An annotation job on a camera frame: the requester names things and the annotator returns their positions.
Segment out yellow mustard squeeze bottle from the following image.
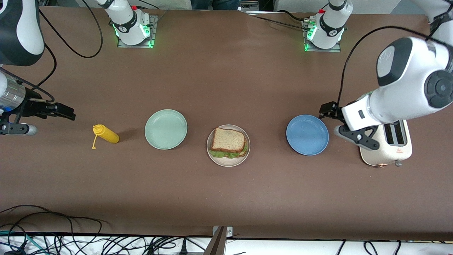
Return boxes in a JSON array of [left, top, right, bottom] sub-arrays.
[[91, 124, 120, 150]]

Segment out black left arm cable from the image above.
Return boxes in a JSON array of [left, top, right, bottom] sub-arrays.
[[336, 7, 453, 108]]

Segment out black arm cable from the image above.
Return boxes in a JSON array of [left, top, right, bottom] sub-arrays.
[[336, 7, 453, 108], [0, 0, 104, 103]]

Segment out white two-slot toaster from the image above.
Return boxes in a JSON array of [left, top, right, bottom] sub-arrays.
[[359, 120, 413, 168]]

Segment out black cable on table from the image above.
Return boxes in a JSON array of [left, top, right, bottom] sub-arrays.
[[248, 10, 312, 32]]

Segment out teal cable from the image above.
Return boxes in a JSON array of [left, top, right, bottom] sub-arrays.
[[0, 229, 40, 255]]

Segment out grey metal beam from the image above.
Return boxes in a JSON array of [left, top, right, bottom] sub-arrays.
[[203, 227, 228, 255]]

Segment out beige plate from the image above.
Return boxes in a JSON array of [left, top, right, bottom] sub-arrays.
[[206, 124, 251, 167]]

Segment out black looped cable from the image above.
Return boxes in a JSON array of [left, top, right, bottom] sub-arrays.
[[0, 205, 213, 255]]

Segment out grey left arm base plate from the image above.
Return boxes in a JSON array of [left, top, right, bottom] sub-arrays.
[[302, 19, 342, 53]]

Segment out green lettuce leaf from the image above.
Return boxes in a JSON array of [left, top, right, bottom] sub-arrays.
[[208, 149, 247, 159]]

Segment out mint green plate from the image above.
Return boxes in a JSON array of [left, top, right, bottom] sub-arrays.
[[144, 109, 188, 150]]

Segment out person in blue trousers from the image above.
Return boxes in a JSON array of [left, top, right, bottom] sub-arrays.
[[191, 0, 240, 10]]

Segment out blue plate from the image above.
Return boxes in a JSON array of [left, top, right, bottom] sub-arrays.
[[286, 114, 329, 156]]

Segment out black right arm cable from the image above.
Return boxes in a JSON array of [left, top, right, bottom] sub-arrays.
[[0, 0, 104, 103]]

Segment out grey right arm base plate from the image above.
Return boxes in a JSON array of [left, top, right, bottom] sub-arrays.
[[117, 14, 158, 49]]

